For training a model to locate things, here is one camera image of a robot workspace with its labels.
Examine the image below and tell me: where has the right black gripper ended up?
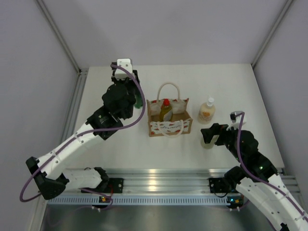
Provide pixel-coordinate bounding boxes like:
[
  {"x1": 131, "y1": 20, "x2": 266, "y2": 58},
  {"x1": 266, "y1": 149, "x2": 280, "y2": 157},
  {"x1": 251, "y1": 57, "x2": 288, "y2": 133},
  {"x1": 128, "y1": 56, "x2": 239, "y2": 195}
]
[{"x1": 201, "y1": 122, "x2": 244, "y2": 162}]

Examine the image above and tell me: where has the cream pump lotion bottle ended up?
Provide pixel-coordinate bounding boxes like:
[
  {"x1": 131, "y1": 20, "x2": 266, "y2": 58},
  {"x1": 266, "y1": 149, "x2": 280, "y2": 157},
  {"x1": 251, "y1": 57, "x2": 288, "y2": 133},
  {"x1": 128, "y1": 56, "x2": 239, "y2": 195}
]
[{"x1": 198, "y1": 96, "x2": 216, "y2": 124}]

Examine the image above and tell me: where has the yellow red-capped bottle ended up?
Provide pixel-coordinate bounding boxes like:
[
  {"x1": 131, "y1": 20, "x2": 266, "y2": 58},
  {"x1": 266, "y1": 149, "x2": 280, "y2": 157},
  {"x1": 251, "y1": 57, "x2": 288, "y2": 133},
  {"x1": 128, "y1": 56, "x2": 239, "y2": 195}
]
[{"x1": 159, "y1": 99, "x2": 173, "y2": 122}]

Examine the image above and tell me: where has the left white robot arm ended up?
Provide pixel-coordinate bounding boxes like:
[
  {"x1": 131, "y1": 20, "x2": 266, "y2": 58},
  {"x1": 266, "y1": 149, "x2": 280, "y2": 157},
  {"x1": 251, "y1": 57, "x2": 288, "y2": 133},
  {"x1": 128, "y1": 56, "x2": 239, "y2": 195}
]
[{"x1": 26, "y1": 64, "x2": 145, "y2": 200}]

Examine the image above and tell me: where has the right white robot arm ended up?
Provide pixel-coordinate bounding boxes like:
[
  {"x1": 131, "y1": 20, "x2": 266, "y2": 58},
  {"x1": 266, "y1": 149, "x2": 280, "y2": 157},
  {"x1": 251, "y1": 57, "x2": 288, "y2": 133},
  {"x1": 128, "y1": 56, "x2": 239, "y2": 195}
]
[{"x1": 201, "y1": 123, "x2": 308, "y2": 231}]

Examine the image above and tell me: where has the burlap watermelon canvas bag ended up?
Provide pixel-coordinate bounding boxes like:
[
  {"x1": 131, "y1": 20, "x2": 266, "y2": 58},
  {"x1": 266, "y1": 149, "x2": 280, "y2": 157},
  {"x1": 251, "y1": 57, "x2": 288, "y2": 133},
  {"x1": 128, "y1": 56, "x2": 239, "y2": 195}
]
[{"x1": 146, "y1": 82, "x2": 193, "y2": 138}]

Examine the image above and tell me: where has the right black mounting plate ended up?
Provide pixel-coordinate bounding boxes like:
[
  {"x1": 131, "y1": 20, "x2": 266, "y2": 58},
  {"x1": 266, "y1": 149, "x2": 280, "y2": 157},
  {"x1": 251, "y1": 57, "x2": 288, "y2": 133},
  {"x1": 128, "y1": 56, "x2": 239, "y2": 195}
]
[{"x1": 208, "y1": 178, "x2": 229, "y2": 194}]

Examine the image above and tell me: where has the black mounting plate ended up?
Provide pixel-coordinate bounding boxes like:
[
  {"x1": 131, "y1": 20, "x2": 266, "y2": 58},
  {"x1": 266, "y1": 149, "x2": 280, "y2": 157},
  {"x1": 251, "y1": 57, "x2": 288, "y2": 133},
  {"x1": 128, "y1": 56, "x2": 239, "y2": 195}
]
[
  {"x1": 208, "y1": 178, "x2": 229, "y2": 194},
  {"x1": 106, "y1": 178, "x2": 124, "y2": 194}
]

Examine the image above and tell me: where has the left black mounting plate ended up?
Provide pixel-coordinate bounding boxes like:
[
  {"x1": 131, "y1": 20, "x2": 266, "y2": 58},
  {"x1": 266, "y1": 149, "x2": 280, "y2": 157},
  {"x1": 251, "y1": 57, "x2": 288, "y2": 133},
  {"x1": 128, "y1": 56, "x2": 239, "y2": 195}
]
[{"x1": 106, "y1": 178, "x2": 124, "y2": 194}]

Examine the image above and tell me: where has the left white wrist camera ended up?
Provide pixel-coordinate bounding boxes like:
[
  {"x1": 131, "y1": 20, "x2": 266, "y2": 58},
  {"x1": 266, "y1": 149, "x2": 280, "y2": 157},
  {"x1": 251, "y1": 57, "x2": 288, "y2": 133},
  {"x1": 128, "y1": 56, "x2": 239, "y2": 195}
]
[{"x1": 114, "y1": 58, "x2": 133, "y2": 80}]

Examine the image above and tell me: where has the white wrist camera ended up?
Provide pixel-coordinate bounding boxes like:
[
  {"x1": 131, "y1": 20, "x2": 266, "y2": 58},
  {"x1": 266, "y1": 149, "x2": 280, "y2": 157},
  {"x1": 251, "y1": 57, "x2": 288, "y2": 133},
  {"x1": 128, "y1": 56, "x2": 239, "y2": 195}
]
[
  {"x1": 114, "y1": 58, "x2": 133, "y2": 80},
  {"x1": 226, "y1": 111, "x2": 247, "y2": 131}
]

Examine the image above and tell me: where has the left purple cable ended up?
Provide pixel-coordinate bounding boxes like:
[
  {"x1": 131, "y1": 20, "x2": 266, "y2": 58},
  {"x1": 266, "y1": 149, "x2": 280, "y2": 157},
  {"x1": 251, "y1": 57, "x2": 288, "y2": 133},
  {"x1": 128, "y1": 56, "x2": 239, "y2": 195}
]
[{"x1": 19, "y1": 64, "x2": 148, "y2": 212}]

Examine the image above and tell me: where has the purple cable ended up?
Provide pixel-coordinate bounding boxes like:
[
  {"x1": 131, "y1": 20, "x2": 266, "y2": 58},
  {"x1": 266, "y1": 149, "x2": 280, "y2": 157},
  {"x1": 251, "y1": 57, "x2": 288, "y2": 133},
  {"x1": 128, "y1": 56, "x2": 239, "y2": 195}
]
[
  {"x1": 19, "y1": 64, "x2": 148, "y2": 212},
  {"x1": 234, "y1": 111, "x2": 308, "y2": 224}
]

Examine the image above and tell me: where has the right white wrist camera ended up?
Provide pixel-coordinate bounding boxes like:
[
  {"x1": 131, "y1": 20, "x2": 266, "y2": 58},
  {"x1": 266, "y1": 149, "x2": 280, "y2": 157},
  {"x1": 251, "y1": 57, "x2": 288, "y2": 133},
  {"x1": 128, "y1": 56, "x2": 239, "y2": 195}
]
[{"x1": 226, "y1": 111, "x2": 247, "y2": 131}]

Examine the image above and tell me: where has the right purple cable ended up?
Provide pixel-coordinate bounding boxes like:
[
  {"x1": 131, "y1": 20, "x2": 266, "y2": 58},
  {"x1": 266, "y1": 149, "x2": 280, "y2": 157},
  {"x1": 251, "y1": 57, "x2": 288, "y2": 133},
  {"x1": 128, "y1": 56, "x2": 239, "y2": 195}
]
[{"x1": 234, "y1": 111, "x2": 308, "y2": 224}]

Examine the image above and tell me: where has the left aluminium frame post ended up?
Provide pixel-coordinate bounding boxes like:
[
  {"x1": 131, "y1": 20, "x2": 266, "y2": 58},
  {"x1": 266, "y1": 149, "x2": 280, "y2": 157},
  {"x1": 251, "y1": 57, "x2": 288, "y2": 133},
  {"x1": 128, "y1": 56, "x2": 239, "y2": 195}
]
[{"x1": 35, "y1": 0, "x2": 89, "y2": 143}]

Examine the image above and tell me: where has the aluminium frame post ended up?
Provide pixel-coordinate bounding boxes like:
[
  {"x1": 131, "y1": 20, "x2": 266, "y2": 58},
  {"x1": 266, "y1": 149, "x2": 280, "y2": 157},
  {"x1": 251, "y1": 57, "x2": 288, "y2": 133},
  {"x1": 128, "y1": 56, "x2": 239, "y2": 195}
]
[
  {"x1": 251, "y1": 0, "x2": 295, "y2": 69},
  {"x1": 35, "y1": 0, "x2": 89, "y2": 143}
]

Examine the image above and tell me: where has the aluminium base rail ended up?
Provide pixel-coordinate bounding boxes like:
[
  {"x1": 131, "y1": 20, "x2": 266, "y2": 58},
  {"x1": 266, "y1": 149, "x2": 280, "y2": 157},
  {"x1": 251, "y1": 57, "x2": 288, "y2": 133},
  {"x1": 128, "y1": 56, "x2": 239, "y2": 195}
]
[{"x1": 37, "y1": 168, "x2": 301, "y2": 195}]

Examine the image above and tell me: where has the white slotted cable duct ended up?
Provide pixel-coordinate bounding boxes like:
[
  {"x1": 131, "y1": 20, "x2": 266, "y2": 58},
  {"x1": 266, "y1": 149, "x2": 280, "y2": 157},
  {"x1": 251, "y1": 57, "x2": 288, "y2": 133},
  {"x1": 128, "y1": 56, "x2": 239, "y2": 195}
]
[{"x1": 48, "y1": 195, "x2": 244, "y2": 206}]

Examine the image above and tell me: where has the right aluminium frame post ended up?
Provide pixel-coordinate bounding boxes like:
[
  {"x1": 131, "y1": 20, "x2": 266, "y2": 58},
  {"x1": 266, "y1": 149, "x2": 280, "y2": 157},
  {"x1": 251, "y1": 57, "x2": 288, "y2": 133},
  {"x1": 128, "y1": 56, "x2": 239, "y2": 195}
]
[{"x1": 251, "y1": 0, "x2": 295, "y2": 69}]

